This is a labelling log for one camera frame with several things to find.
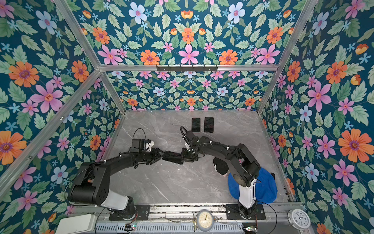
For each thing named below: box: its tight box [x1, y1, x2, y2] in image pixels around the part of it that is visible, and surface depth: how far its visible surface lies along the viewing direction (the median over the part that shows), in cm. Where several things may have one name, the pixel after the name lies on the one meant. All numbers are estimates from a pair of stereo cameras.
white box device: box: [55, 214, 97, 234], surface depth 69 cm
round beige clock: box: [195, 208, 214, 233], surface depth 69 cm
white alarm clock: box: [287, 208, 312, 231], surface depth 70 cm
